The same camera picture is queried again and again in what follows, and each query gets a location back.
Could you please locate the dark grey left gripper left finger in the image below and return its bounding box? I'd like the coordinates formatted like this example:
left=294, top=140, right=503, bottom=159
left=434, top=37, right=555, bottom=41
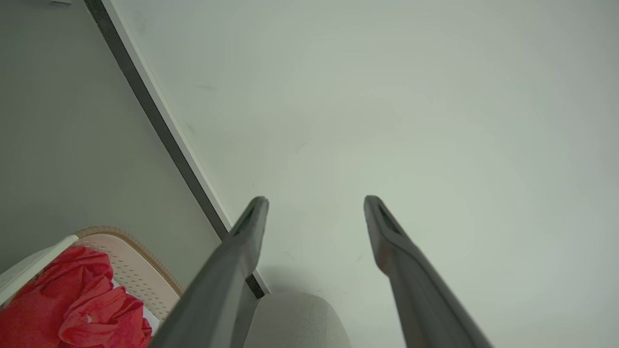
left=149, top=196, right=270, bottom=348

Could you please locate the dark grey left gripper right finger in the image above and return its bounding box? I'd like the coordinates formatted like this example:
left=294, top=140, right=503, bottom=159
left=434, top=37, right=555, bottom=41
left=364, top=195, right=494, bottom=348

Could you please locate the red clothing item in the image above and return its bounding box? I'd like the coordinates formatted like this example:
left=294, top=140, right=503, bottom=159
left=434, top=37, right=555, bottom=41
left=0, top=246, right=153, bottom=348

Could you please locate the white perforated laundry basket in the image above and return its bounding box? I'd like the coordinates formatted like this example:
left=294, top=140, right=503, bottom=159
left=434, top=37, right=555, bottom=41
left=0, top=226, right=184, bottom=348

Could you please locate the light grey fabric sofa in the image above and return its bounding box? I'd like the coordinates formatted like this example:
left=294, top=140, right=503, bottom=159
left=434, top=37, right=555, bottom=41
left=243, top=292, right=353, bottom=348

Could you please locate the white and black baseboard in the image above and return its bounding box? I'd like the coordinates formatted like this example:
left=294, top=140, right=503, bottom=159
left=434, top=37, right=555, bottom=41
left=83, top=0, right=271, bottom=299

